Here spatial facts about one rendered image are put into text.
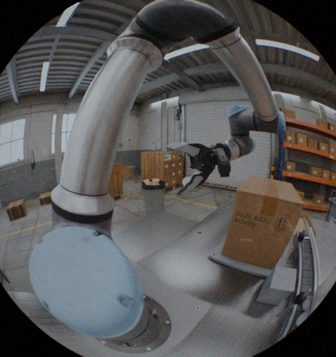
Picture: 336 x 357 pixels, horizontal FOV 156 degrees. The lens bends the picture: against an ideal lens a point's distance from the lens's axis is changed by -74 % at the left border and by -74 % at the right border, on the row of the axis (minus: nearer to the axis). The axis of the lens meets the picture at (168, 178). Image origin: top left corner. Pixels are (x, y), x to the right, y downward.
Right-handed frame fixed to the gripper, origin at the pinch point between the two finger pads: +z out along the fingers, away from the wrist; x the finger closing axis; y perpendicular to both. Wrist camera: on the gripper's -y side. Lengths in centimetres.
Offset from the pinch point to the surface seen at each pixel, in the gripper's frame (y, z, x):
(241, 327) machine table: -44, 2, -26
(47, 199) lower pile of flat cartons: 267, 284, -76
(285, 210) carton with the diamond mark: -24.1, -23.8, -10.5
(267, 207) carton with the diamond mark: -18.4, -20.6, -11.0
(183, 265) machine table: -10.2, 6.3, -31.6
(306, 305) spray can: -55, -13, -21
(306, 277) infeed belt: -50, -25, -28
